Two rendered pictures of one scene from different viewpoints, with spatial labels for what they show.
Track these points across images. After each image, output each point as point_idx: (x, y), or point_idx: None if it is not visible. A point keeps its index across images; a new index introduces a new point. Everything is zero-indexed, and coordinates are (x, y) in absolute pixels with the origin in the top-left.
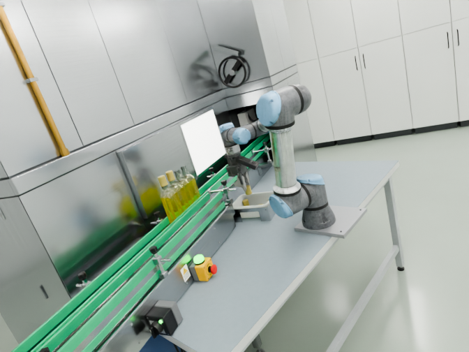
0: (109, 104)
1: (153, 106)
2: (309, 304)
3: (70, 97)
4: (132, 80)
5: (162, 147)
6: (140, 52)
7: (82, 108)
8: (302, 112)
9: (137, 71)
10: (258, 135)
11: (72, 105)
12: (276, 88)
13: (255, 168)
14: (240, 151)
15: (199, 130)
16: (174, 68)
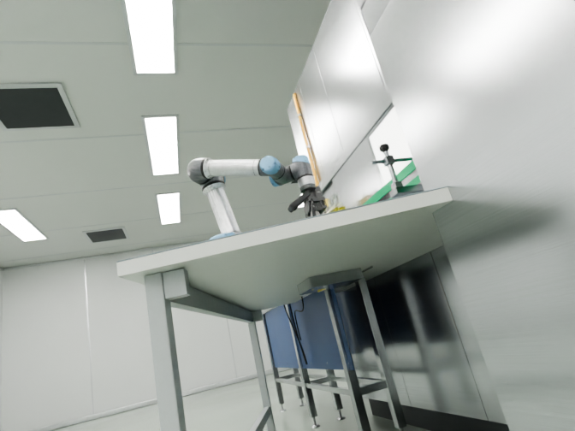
0: (331, 142)
1: (354, 126)
2: None
3: (318, 148)
4: (340, 111)
5: (354, 169)
6: (344, 76)
7: (323, 153)
8: (196, 182)
9: (343, 98)
10: (271, 177)
11: (319, 153)
12: (371, 1)
13: (289, 211)
14: (301, 188)
15: (392, 132)
16: (370, 59)
